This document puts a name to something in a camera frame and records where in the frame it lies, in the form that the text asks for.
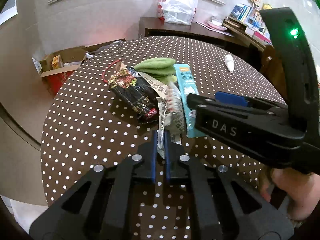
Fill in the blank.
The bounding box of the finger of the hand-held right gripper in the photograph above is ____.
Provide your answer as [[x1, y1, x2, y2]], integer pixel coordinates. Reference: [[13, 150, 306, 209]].
[[214, 91, 288, 112], [187, 93, 253, 120]]

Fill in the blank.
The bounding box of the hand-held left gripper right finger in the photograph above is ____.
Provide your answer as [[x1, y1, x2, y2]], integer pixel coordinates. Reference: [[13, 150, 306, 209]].
[[164, 131, 294, 240]]

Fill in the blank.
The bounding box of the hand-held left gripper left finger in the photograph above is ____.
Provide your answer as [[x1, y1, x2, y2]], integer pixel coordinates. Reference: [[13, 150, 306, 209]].
[[30, 131, 158, 240]]

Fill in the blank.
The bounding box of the light blue carton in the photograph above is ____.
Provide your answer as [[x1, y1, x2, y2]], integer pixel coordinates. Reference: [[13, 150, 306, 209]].
[[173, 63, 208, 138]]

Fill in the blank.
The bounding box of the white tissue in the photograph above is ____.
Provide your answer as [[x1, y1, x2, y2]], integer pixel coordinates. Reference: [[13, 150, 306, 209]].
[[224, 54, 235, 73]]

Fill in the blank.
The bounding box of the white black printed wrapper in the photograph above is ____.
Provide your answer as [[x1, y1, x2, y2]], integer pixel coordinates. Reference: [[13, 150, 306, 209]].
[[139, 71, 173, 159]]

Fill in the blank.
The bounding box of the black snack packet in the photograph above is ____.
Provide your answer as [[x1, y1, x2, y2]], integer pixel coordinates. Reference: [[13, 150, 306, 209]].
[[109, 66, 159, 124]]

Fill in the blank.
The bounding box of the person's right hand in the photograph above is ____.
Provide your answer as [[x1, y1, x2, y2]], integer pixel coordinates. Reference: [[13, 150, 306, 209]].
[[259, 166, 314, 228]]

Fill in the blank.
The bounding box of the checkered striped wrapper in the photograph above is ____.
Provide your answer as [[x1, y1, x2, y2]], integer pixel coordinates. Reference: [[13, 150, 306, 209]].
[[166, 81, 187, 145]]

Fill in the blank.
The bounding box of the brown wooden chair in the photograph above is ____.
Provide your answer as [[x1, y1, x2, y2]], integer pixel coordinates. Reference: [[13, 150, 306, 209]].
[[259, 44, 288, 98]]

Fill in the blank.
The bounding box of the pink paper sheet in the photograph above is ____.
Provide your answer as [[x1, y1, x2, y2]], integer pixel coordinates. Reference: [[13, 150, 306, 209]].
[[196, 21, 234, 37]]

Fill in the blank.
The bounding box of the pink tissue box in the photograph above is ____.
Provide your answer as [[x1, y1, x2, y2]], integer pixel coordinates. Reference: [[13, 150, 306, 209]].
[[252, 30, 272, 43]]

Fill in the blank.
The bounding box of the round table polka dot tablecloth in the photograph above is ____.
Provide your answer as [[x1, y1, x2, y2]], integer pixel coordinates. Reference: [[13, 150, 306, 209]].
[[40, 35, 288, 240]]

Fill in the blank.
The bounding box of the dark wooden sideboard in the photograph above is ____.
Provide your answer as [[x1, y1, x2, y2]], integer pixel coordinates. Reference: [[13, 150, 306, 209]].
[[139, 17, 250, 53]]

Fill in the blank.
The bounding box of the row of books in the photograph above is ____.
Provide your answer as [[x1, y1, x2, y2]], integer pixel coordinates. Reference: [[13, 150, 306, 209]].
[[229, 4, 272, 34]]

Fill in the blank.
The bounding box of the white plastic shopping bag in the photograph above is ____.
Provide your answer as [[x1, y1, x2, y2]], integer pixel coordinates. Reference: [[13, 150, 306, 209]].
[[157, 0, 198, 25]]

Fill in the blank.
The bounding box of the red rubber band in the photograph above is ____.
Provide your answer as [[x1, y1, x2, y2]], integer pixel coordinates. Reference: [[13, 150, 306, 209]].
[[102, 59, 122, 83]]

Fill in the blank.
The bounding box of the red cardboard box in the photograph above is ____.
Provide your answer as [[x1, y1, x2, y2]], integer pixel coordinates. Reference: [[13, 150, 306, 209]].
[[46, 70, 75, 95]]

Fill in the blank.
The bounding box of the open brown cardboard box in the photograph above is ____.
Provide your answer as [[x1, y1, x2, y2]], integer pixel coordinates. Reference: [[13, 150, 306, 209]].
[[32, 46, 88, 78]]

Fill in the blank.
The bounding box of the small yellow carton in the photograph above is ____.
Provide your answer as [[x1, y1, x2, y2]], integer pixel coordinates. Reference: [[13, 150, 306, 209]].
[[51, 55, 63, 69]]

